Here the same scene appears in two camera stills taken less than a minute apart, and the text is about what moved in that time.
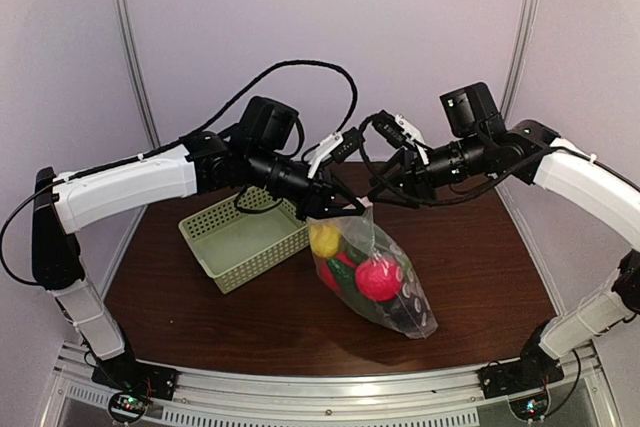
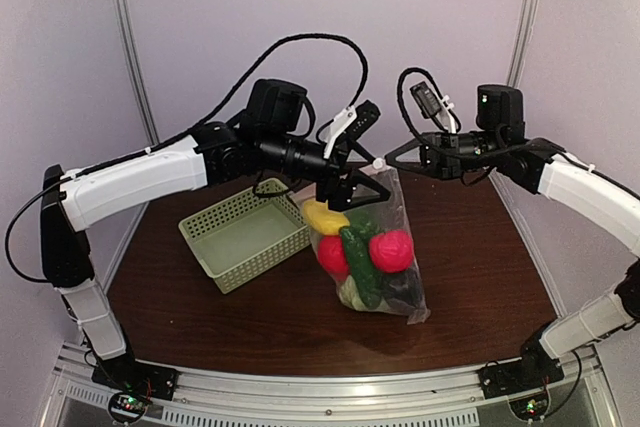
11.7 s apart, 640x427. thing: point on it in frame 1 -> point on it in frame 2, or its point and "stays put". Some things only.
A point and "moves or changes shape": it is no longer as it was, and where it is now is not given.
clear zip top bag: (368, 274) moves or changes shape
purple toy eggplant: (407, 311) -> (404, 286)
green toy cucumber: (345, 276) -> (358, 242)
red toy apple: (379, 279) -> (392, 250)
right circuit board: (530, 406) stays put
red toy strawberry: (329, 276) -> (331, 254)
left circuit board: (127, 407) stays put
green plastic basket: (242, 236) stays put
